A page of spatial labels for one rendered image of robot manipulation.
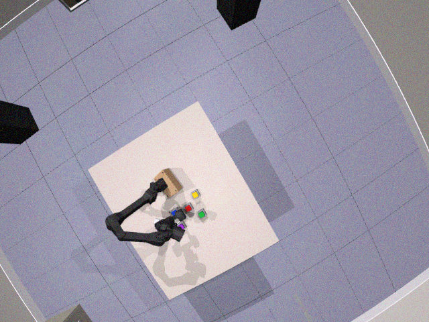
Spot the purple button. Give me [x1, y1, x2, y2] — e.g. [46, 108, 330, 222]
[177, 220, 187, 229]

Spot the yellow button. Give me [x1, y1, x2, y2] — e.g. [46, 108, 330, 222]
[190, 189, 200, 199]

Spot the green button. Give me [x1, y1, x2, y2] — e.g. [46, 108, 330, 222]
[196, 208, 206, 219]

